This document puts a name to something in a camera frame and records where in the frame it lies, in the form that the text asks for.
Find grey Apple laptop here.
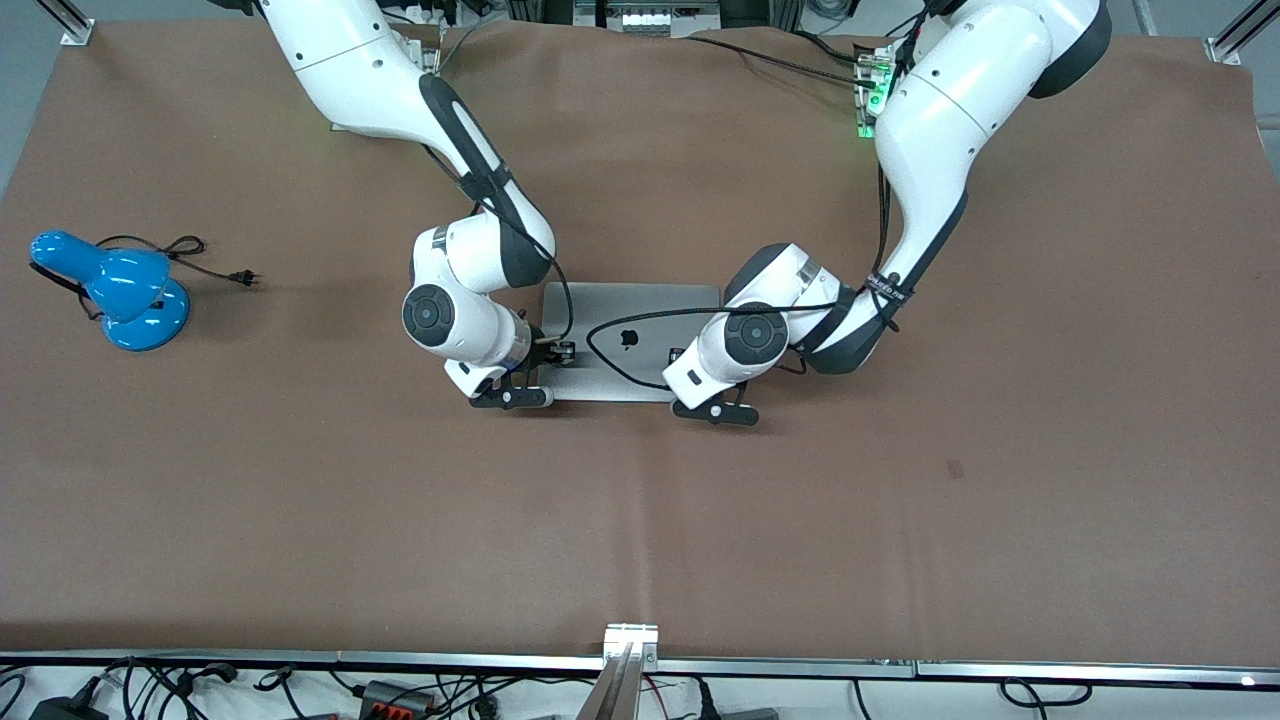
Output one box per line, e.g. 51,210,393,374
538,282,723,404

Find brown table mat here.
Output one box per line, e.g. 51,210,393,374
0,18,1280,669

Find aluminium profile beam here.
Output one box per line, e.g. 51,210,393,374
575,622,661,720

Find white power strip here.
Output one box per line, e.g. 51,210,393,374
575,0,723,37

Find black box with orange levers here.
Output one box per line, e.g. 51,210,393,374
358,680,438,717

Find blue desk lamp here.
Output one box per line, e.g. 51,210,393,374
30,230,191,353

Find black power adapter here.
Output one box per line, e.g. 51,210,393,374
28,680,109,720

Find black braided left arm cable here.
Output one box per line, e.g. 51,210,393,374
584,150,913,393

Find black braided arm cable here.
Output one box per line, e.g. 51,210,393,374
584,150,913,393
424,148,577,347

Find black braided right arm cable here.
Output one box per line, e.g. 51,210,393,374
424,148,577,347

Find black lamp cable with plug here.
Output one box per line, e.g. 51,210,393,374
45,235,263,323

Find thick black cable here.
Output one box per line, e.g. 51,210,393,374
688,33,883,87

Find aluminium table edge rail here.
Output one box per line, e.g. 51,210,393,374
0,648,1280,691

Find black cable loop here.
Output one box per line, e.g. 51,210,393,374
1002,677,1094,710

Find aluminium corner post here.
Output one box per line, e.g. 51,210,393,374
1204,0,1280,66
40,0,97,47

